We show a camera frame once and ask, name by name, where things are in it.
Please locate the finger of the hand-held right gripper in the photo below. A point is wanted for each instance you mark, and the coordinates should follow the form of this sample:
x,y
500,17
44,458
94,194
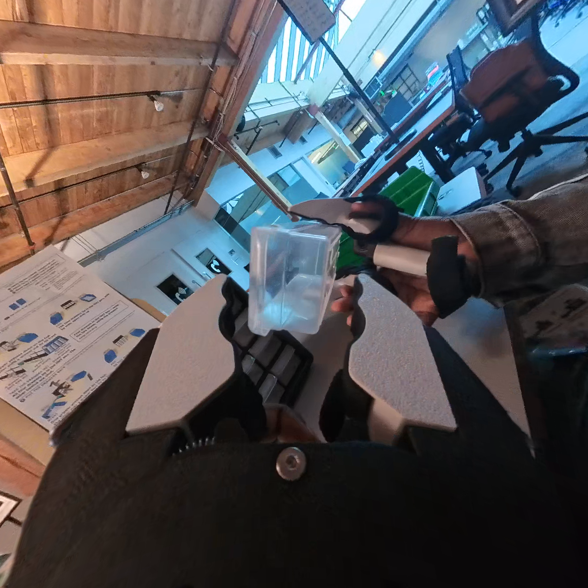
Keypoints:
x,y
326,211

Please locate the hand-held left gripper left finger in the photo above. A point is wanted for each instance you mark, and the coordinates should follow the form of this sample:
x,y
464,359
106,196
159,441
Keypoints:
x,y
183,358

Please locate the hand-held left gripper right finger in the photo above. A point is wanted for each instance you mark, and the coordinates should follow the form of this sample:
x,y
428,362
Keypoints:
x,y
395,363

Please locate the clear plastic drawer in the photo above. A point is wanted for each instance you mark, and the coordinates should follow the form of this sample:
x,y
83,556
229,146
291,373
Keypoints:
x,y
285,285

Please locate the black drawer cabinet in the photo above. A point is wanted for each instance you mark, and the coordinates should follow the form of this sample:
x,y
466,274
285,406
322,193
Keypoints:
x,y
271,367

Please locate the set of translucent small drawers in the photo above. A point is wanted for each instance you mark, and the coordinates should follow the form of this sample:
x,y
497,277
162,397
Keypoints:
x,y
275,353

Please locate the person's right forearm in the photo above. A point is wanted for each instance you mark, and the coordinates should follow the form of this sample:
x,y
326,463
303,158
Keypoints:
x,y
519,239

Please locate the person's right hand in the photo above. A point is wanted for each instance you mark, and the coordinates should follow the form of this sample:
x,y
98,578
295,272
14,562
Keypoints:
x,y
409,294

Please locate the green plastic bin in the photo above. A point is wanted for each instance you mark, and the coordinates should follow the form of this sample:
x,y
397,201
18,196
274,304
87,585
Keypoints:
x,y
409,193

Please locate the white rounded panel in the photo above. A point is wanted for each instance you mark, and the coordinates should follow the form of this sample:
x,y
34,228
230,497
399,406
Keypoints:
x,y
464,188

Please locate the long grey desk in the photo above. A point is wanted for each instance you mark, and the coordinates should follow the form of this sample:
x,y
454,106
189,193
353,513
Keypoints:
x,y
413,133

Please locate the illustrated instruction sheet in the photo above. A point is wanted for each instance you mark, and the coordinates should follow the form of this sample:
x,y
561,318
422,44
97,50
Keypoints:
x,y
55,321

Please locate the printed paper sheet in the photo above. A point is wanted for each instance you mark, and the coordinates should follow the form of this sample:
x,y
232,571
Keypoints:
x,y
560,317

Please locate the ceiling spot lamp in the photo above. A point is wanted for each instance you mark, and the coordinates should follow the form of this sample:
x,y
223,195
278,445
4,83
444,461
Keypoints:
x,y
144,173
158,105

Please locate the hanging ceiling sign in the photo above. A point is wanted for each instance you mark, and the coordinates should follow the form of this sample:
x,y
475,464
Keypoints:
x,y
312,18

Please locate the brown and black office chair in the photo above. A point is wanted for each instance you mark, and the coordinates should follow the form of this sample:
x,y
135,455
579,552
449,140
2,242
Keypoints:
x,y
514,82

